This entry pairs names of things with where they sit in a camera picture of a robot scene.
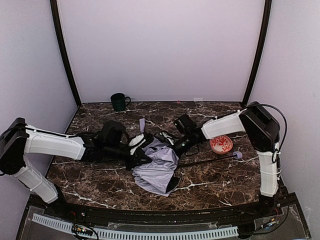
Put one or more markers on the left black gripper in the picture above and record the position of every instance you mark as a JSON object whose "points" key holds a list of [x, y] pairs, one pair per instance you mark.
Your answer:
{"points": [[132, 157]]}

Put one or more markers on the lavender folding umbrella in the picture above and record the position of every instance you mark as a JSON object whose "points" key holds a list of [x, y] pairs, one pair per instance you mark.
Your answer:
{"points": [[158, 177]]}

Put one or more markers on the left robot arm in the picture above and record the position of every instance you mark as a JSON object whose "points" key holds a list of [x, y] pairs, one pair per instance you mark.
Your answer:
{"points": [[111, 142]]}

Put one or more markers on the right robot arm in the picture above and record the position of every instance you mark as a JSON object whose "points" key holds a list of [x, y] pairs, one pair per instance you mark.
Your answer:
{"points": [[263, 132]]}

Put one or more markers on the dark green mug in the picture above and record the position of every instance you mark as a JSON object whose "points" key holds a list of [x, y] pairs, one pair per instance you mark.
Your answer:
{"points": [[120, 102]]}

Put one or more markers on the red patterned ceramic bowl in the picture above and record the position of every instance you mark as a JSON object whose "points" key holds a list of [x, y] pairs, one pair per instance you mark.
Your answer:
{"points": [[221, 144]]}

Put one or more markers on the small circuit board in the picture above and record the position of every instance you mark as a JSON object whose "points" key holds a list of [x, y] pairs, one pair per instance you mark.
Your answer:
{"points": [[81, 230]]}

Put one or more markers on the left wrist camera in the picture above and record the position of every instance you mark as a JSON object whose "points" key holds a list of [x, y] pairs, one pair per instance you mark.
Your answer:
{"points": [[142, 140]]}

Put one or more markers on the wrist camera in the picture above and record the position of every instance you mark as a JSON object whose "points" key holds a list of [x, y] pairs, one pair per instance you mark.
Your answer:
{"points": [[142, 140], [165, 137]]}

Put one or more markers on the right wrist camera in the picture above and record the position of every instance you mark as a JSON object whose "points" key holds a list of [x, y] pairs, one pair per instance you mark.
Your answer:
{"points": [[165, 137]]}

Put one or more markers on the grey slotted cable duct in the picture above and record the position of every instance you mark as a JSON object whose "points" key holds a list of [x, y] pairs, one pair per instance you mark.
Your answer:
{"points": [[137, 232]]}

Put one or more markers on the black front rail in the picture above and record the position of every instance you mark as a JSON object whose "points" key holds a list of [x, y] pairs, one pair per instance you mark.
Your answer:
{"points": [[103, 216]]}

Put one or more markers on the left black frame post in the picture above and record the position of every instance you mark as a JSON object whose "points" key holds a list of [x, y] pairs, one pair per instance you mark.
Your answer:
{"points": [[63, 51]]}

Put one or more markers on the black frame post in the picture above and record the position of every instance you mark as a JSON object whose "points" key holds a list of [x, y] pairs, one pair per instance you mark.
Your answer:
{"points": [[63, 51], [259, 51]]}

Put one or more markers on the right black frame post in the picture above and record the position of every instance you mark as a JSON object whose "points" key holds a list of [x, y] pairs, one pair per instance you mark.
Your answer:
{"points": [[259, 51]]}

